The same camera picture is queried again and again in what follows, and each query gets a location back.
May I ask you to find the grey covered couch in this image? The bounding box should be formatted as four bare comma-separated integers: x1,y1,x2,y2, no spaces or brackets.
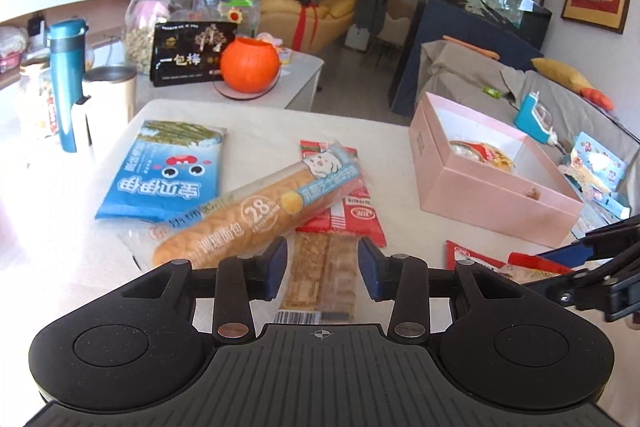
418,40,639,198

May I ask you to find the black plum gift box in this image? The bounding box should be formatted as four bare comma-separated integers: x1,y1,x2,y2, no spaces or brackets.
149,20,238,88

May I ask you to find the glass jar with nuts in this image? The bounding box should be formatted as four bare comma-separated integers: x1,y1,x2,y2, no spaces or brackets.
122,0,208,75

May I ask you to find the yellow cushion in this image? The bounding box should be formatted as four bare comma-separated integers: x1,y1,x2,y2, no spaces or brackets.
532,57,593,94

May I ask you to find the pink cardboard box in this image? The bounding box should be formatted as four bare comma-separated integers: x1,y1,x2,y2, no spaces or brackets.
409,92,582,248

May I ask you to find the blue toy on couch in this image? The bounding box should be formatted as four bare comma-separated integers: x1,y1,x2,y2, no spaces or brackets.
514,91,558,146

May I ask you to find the red barcode snack bar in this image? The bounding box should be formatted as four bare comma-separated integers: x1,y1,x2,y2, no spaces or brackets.
445,241,573,284

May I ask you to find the orange pumpkin bucket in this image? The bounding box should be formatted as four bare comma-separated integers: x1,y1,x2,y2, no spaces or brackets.
220,37,280,94

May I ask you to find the pink plush toy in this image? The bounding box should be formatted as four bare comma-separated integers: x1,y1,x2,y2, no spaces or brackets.
256,31,283,50

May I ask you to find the cracker biscuit packet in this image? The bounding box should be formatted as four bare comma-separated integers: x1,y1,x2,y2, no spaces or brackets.
274,232,359,325

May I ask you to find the long bread loaf packet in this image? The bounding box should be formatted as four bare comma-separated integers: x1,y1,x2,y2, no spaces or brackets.
122,142,364,271

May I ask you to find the yellow sofa with red ribbon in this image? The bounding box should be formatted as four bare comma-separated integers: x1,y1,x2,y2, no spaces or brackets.
258,0,358,54

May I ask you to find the small round bread packet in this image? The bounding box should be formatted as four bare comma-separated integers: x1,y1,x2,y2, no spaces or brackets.
470,143,514,173

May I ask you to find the red wafer snack packet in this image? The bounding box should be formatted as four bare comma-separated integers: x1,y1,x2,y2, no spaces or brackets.
296,140,386,247

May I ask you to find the teal thermos bottle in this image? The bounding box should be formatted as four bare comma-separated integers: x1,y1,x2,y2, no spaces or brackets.
47,18,89,153

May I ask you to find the blue seaweed snack bag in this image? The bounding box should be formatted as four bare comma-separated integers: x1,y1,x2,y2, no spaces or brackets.
96,120,227,222

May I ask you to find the blue cartoon puzzle board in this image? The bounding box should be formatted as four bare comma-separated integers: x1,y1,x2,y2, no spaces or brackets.
559,132,632,234

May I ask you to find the red roast duck snack packet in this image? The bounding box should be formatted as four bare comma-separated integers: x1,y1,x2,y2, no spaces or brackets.
449,141,484,162

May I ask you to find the white coffee table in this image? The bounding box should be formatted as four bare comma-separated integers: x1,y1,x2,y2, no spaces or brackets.
136,52,324,112

